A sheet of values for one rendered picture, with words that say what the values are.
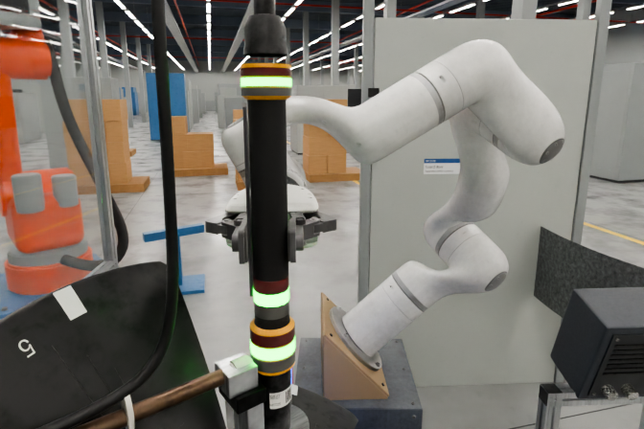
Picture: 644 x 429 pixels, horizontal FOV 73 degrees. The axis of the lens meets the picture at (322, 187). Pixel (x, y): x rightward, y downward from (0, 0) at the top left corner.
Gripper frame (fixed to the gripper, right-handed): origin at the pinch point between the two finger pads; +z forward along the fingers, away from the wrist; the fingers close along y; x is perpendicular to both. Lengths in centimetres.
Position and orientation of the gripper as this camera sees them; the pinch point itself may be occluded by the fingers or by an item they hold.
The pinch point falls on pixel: (268, 240)
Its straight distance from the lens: 41.1
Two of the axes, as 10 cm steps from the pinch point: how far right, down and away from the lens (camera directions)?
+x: 0.0, -9.8, -2.0
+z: 0.6, 2.0, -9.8
